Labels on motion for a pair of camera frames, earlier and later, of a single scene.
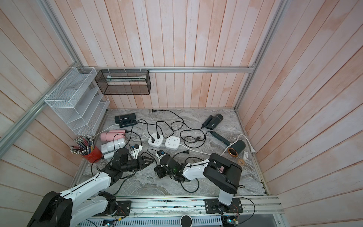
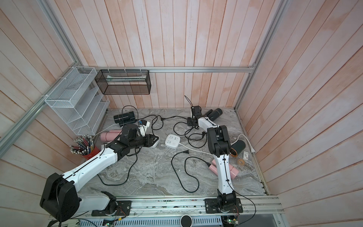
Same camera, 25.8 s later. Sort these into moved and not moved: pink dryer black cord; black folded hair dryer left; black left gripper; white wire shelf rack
Moved: black left gripper
Not moved: black folded hair dryer left; pink dryer black cord; white wire shelf rack
